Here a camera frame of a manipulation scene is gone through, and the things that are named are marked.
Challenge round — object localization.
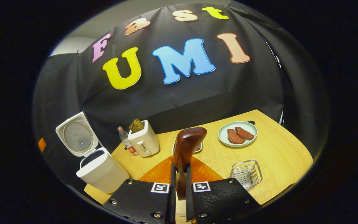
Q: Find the brown wooden spoon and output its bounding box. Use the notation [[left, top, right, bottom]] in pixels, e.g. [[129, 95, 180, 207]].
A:
[[172, 127, 207, 200]]

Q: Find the white rice cooker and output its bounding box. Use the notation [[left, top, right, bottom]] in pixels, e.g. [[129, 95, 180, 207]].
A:
[[55, 111, 130, 194]]

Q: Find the red-brown meat piece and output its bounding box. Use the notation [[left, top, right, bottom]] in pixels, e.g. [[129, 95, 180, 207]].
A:
[[227, 129, 245, 144], [235, 126, 255, 140]]

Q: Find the pale green round plate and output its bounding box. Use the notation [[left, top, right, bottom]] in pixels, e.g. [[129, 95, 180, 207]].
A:
[[218, 121, 258, 147]]

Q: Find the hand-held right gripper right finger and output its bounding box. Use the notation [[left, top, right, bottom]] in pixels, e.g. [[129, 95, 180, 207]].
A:
[[185, 156, 262, 224]]

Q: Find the brown toast slice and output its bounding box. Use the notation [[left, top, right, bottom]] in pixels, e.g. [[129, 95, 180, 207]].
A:
[[129, 118, 145, 133]]

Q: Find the cream toaster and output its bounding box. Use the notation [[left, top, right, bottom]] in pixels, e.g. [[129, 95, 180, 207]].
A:
[[127, 120, 160, 158]]

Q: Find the metal wire chopstick holder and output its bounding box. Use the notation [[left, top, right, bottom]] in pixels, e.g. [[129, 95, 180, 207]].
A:
[[230, 160, 263, 191]]

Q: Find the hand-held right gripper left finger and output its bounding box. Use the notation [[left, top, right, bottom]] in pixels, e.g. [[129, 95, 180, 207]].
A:
[[102, 156, 176, 224]]

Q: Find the black backdrop cloth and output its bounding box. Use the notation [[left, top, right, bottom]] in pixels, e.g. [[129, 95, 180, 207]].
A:
[[33, 2, 330, 187]]

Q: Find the clear plastic water bottle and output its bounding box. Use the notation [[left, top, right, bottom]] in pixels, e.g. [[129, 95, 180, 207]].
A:
[[117, 126, 139, 156]]

